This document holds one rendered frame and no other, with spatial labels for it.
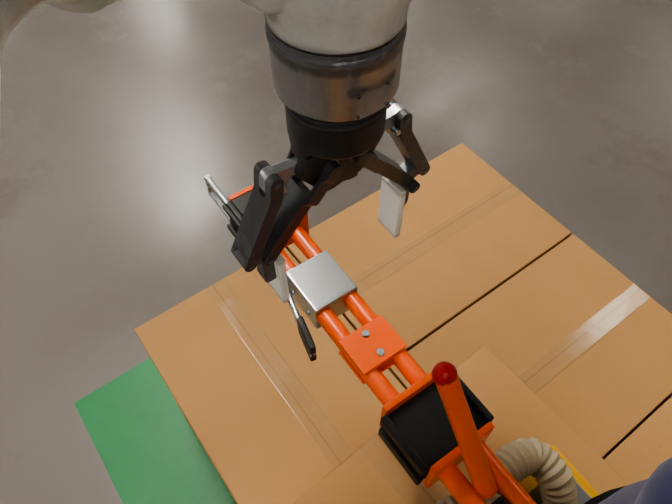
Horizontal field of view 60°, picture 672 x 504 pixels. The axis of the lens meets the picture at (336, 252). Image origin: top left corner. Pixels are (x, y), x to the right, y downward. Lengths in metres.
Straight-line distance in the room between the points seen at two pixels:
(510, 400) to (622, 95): 2.27
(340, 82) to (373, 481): 0.52
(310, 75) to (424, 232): 1.11
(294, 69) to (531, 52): 2.71
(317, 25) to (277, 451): 0.96
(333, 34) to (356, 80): 0.04
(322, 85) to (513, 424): 0.56
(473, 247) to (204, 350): 0.68
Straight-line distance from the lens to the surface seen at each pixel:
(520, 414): 0.82
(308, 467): 1.18
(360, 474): 0.77
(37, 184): 2.56
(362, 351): 0.66
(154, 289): 2.08
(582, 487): 0.80
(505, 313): 1.37
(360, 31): 0.35
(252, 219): 0.47
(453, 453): 0.62
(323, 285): 0.71
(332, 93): 0.38
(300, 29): 0.35
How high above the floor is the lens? 1.68
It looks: 54 degrees down
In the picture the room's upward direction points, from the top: straight up
